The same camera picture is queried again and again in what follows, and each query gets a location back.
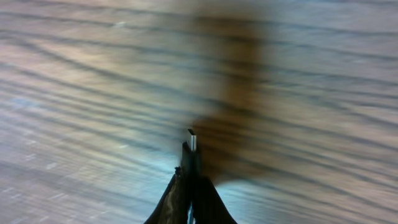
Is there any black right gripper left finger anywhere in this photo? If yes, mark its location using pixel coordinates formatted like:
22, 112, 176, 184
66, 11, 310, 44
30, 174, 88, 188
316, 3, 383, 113
144, 167, 190, 224

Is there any black USB charging cable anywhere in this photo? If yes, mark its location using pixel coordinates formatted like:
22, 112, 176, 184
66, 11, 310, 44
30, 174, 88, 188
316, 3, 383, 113
180, 128, 202, 224

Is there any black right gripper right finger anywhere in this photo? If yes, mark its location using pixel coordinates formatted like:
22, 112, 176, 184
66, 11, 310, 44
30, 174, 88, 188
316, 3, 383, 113
192, 177, 237, 224

